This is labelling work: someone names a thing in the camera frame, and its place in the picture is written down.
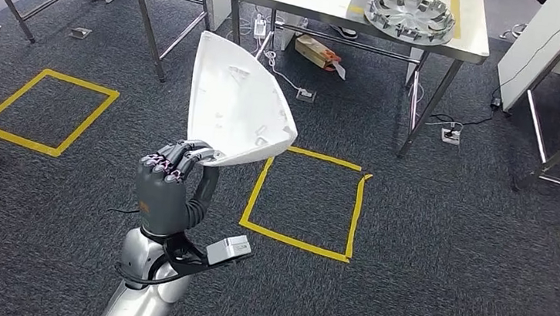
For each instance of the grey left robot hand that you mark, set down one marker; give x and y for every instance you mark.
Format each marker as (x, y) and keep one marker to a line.
(160, 202)

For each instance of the white plastic shell part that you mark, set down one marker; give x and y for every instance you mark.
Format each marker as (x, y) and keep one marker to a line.
(233, 106)

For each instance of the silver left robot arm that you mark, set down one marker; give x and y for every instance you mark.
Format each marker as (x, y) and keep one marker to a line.
(134, 312)

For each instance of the yellow floor tape square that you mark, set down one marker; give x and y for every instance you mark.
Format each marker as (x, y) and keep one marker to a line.
(14, 141)
(297, 242)

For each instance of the white power strip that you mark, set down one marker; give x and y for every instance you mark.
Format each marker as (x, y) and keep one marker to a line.
(260, 26)

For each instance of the brown cardboard box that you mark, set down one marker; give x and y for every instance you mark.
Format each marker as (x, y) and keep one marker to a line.
(313, 50)

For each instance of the white paper tag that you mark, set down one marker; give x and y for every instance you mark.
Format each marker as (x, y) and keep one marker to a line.
(339, 70)

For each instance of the grey shoe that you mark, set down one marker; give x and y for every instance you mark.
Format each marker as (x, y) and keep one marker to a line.
(344, 32)

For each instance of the white floor socket with plugs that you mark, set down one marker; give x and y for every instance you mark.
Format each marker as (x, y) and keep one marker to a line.
(450, 136)

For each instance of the silver plastic hubcap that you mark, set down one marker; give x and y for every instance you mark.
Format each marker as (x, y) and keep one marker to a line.
(409, 15)

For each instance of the small black power adapter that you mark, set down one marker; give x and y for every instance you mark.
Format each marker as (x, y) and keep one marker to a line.
(496, 103)

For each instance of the black round stool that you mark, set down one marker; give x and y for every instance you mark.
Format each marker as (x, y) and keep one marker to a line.
(515, 31)

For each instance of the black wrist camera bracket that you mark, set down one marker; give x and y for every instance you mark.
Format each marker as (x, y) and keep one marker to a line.
(185, 260)

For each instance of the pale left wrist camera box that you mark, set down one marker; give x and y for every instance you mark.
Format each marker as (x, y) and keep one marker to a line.
(228, 250)

